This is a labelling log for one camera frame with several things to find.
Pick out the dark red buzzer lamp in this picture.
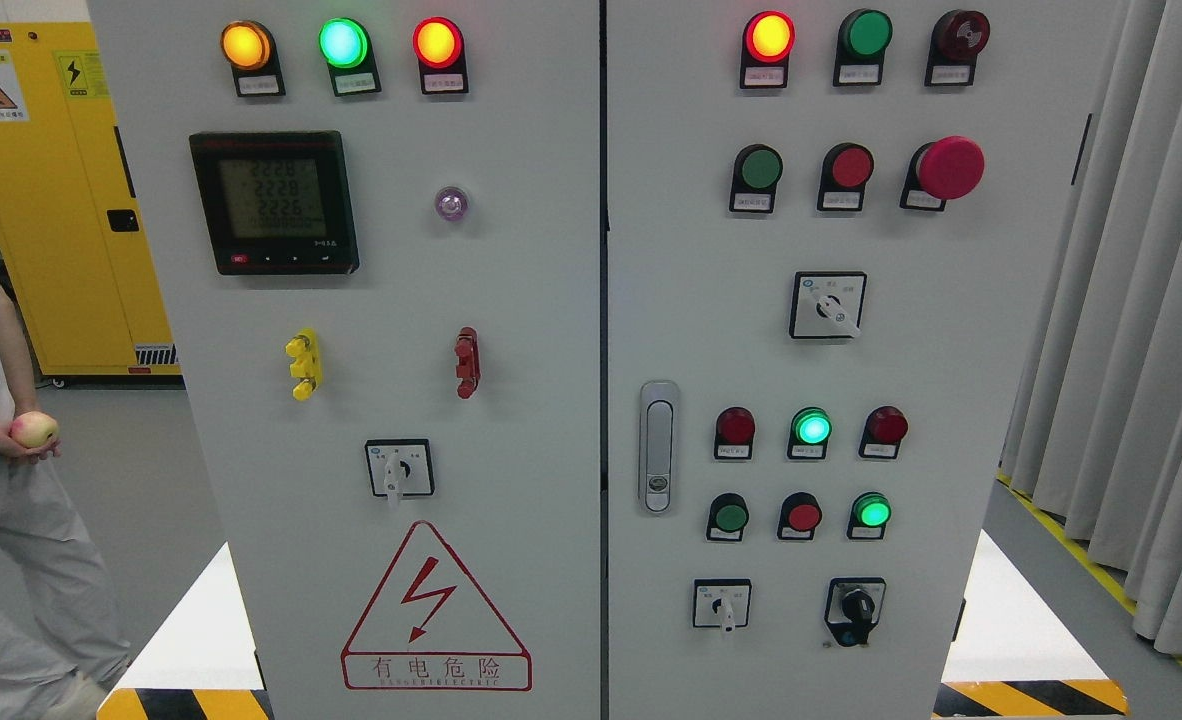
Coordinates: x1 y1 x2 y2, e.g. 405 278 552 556
924 9 992 87

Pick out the green lit push button lower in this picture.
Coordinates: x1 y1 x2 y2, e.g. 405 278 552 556
846 491 892 541

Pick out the peach coloured apple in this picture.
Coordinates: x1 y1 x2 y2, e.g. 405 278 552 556
9 410 60 448

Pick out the yellow terminal block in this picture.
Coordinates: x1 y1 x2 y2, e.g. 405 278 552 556
284 327 323 402

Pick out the red push button lower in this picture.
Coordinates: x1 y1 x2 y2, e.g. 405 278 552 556
777 492 823 541

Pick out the amber indicator lamp top left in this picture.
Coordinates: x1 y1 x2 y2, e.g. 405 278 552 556
220 20 286 97

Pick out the person in white clothes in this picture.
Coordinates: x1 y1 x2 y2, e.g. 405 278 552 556
0 284 130 719

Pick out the dark red lamp middle left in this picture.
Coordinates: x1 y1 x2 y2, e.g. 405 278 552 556
713 406 756 461

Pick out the red electric hazard warning sticker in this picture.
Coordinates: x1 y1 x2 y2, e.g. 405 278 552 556
340 521 533 692

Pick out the green push button upper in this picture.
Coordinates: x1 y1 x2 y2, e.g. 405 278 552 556
728 143 784 214

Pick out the white rotary switch door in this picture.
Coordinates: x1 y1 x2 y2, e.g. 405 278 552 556
364 439 436 510

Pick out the green lit lamp middle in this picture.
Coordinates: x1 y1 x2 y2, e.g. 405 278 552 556
786 406 833 461

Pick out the red lit lamp right door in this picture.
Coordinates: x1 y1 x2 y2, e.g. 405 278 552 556
739 9 795 90

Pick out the silver door lock handle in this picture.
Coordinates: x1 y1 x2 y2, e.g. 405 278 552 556
638 381 681 514

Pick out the grey curtain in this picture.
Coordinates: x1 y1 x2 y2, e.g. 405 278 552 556
1001 1 1182 657

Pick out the red terminal block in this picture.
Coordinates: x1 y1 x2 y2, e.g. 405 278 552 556
454 327 481 398

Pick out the black digital power meter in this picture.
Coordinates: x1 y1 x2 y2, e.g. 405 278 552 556
189 129 361 275

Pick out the grey electrical control cabinet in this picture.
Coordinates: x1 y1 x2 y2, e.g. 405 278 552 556
89 1 1126 719

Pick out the white rotary switch lower right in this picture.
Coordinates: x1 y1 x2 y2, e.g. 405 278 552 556
691 578 754 633

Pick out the red lit indicator lamp left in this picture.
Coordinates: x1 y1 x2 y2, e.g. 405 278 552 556
413 15 469 95

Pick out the white rotary switch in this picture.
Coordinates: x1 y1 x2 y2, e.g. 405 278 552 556
691 578 754 633
788 272 868 342

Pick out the black selector knob switch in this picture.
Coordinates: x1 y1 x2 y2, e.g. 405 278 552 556
823 577 887 648

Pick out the red emergency stop mushroom button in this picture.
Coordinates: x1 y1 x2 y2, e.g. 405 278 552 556
900 135 987 210

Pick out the small clear light bulb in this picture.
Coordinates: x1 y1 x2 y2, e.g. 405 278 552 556
434 186 469 223

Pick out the white rotary switch right upper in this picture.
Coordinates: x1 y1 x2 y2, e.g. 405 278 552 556
788 272 868 342

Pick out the yellow safety storage cabinet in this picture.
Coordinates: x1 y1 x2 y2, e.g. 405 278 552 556
0 22 180 381

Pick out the red push button upper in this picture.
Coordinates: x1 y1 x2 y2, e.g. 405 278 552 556
816 142 873 210

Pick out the dark red lamp middle right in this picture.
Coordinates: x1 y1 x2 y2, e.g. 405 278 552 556
859 406 908 461

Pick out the green lit indicator lamp top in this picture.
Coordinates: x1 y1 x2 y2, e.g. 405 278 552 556
318 17 382 97

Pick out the red push button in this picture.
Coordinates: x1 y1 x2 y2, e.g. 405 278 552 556
816 142 873 210
777 492 823 541

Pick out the dark green lamp top right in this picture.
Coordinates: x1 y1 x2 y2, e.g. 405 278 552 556
832 8 892 87

